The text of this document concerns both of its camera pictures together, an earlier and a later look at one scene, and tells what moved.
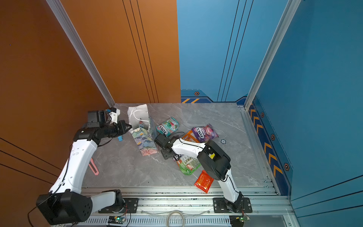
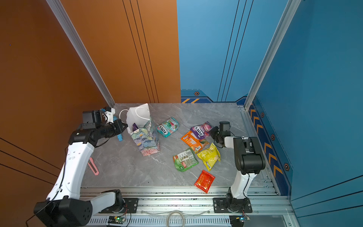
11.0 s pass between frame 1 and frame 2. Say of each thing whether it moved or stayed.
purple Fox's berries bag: moved
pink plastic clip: stayed
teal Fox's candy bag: stayed
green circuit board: stayed
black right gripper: moved
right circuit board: stayed
